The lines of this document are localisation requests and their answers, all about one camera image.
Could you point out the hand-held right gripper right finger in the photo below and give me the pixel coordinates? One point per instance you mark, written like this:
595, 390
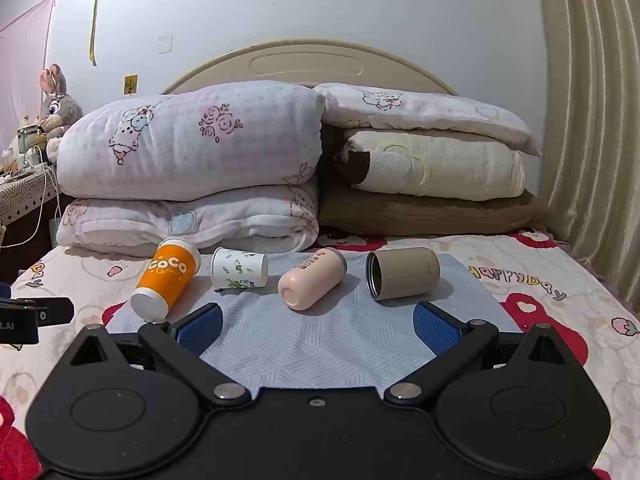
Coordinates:
437, 329

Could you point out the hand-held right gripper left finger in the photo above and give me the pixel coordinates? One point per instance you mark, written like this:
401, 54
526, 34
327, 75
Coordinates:
200, 330

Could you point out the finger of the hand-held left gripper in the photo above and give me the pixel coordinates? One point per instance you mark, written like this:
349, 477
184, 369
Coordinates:
52, 311

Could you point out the grey beige cup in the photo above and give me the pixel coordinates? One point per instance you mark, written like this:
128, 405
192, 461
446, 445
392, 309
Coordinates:
410, 272

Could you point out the orange and white cup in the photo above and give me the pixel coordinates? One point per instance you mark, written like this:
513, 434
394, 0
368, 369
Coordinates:
167, 272

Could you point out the white leaf print paper cup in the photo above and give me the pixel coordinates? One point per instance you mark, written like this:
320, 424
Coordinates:
240, 269

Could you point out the pink cup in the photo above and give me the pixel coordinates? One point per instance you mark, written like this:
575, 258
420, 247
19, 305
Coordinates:
310, 280

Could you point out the thin pink checked folded quilt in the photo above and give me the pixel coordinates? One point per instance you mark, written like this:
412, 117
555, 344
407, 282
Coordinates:
175, 225

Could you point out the brown pillow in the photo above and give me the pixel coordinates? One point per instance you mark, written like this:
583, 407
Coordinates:
425, 216

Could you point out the light blue patterned mat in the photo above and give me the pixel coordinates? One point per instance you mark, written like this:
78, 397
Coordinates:
320, 345

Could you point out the bedside table with patterned cloth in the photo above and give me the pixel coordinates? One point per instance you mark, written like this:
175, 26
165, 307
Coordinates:
22, 195

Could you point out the cream folded blanket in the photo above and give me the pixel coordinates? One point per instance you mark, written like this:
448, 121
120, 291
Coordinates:
450, 165

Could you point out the white tabletop appliance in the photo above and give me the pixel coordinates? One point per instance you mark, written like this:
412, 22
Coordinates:
31, 142

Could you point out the large pink checked folded quilt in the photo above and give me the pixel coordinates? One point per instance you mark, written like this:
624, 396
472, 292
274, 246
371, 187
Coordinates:
200, 160

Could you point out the grey plush rabbit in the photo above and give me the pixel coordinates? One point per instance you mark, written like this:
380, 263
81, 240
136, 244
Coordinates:
60, 107

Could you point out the pink printed pillow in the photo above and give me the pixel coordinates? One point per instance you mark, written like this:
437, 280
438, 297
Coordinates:
425, 110

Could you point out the cream curtain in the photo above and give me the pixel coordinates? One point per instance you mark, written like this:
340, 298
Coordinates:
590, 110

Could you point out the beige bed headboard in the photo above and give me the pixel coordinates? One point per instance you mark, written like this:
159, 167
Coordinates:
305, 62

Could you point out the yellow tape strip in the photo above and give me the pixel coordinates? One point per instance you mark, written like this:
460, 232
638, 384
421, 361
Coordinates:
95, 20

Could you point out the yellow wall sticker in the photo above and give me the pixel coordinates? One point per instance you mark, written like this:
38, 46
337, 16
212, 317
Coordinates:
130, 84

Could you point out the pink wall cloth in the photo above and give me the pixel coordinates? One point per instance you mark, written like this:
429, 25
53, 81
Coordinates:
25, 70

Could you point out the white wall switch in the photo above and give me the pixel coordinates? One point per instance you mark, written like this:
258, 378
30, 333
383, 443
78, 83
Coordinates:
165, 44

